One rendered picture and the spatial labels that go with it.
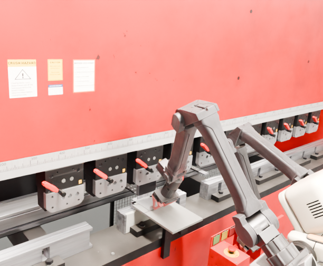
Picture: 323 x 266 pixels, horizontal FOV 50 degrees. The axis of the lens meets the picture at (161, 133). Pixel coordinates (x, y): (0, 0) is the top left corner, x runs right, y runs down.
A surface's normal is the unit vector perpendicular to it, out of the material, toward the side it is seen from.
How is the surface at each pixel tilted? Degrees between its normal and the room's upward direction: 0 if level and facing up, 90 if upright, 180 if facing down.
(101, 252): 0
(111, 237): 0
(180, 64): 90
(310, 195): 90
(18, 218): 90
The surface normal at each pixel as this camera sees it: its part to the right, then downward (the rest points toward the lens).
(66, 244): 0.66, 0.26
